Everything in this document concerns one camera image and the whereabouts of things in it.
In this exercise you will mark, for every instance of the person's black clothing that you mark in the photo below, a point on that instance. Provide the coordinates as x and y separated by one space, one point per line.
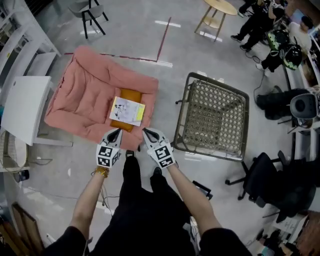
145 220

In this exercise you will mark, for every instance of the yellow white magazine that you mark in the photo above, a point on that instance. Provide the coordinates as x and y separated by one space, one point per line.
125 111

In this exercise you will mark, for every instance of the black green helmet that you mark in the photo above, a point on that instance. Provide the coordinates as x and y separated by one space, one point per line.
278 40
293 57

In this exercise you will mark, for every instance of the white desk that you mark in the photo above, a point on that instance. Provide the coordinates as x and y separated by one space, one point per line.
25 105

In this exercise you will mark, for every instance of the round wooden side table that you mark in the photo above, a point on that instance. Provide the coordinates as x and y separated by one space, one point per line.
222 6

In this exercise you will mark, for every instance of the woven rattan side table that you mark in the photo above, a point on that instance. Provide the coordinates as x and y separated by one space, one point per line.
212 115

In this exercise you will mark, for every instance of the small black device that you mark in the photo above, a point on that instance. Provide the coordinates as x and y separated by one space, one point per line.
202 190

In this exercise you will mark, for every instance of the black office chair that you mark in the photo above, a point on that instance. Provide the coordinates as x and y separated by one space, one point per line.
260 175

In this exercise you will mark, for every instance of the person's left forearm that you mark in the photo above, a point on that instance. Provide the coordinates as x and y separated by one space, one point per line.
87 202

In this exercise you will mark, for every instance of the person's left black shoe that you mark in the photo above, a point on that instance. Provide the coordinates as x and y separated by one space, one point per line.
130 153

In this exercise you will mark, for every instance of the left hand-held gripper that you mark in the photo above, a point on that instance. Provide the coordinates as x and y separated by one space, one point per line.
107 155

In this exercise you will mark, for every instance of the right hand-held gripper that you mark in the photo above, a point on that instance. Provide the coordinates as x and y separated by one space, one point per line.
162 155

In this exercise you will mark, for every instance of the grey shell chair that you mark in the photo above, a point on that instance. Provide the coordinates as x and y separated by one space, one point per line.
303 106

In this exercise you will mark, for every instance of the pink cushioned armchair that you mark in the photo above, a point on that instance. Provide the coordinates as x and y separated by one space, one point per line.
82 95

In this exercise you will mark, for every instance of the orange cushion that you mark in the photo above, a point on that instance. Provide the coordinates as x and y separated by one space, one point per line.
130 93

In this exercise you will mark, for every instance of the person's right forearm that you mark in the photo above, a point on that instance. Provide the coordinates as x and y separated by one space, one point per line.
195 200

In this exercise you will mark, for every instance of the brown wooden board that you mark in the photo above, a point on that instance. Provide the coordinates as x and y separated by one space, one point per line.
27 230

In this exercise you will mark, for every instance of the person's black shoe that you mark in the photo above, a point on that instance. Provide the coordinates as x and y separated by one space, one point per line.
157 171
130 153

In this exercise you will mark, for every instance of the person's right black shoe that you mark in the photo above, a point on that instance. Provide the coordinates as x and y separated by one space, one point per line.
157 171

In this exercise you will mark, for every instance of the grey chair with black legs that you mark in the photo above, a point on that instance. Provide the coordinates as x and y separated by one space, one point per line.
95 8

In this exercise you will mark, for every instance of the long white wall shelving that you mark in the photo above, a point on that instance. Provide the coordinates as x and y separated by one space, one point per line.
303 142

